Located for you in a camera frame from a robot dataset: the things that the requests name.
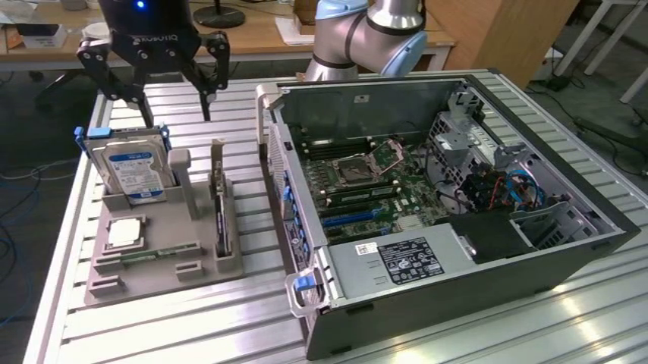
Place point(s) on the cardboard box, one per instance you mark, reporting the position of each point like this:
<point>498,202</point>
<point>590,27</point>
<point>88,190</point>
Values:
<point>304,11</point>

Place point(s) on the grey metal disk bay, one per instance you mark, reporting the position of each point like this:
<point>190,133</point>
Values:
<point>552,223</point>

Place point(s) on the graphics card with metal bracket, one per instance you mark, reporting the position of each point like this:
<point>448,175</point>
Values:
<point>221,223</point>

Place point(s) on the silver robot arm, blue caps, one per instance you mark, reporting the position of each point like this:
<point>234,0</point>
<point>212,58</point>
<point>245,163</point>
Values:
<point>355,34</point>

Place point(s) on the hard disk with blue bracket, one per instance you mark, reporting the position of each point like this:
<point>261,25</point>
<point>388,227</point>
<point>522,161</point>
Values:
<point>132,170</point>

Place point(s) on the open black PC case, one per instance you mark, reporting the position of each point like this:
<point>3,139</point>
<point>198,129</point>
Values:
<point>456,303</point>

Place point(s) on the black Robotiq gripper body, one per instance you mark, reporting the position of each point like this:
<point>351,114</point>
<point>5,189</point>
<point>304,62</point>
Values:
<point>152,26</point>

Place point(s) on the white box with black top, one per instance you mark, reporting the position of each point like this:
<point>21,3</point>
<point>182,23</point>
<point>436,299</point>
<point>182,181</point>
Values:
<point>41,36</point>

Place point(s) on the white round holder block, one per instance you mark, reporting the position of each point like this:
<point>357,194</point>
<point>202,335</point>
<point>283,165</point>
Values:
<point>97,29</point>

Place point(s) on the white table frame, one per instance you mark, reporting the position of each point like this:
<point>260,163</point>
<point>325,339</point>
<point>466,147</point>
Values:
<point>578,45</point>

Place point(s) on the silver CPU chip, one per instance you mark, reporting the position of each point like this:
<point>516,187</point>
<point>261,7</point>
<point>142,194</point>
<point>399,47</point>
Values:
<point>124,232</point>

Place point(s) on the grey power supply unit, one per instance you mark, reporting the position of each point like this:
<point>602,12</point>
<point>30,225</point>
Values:
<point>406,261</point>

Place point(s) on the white paper stack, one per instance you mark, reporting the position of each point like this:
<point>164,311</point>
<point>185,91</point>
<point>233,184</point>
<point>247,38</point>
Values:
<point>293,34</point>

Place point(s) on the blue expansion slot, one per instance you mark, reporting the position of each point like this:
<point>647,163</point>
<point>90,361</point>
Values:
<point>355,218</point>

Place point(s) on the wooden desk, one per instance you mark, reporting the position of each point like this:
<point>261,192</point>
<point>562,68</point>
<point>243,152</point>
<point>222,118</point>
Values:
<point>51,51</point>

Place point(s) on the grey parts rack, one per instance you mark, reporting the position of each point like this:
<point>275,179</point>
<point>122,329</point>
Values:
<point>168,235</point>

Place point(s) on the black power adapter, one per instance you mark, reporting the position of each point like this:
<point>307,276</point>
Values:
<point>558,83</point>

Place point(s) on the black round lamp base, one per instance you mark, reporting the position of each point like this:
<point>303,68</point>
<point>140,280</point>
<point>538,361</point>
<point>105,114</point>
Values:
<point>220,18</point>

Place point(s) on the perforated metal disk bay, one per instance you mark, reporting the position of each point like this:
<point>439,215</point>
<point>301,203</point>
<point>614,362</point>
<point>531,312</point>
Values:
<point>456,132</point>

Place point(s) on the metal socket cover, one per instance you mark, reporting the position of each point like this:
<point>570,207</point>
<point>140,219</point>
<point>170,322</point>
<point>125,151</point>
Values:
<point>388,151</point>

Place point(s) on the black floor stand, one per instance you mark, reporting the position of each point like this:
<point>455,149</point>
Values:
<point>618,132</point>

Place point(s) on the grey cup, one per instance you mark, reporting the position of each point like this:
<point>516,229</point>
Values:
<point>74,4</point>

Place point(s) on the loose green RAM stick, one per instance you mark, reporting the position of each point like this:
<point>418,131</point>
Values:
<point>152,254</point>

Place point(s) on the CPU socket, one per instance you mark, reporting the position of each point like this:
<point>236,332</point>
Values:
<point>355,172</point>

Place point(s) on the green RAM stick in motherboard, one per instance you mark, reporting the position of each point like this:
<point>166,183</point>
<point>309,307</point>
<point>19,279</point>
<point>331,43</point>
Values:
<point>363,194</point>

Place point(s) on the black chair base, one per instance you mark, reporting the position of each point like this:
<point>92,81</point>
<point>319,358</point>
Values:
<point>55,89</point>

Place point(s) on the green motherboard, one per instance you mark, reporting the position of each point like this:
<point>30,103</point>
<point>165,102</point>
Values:
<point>406,189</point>

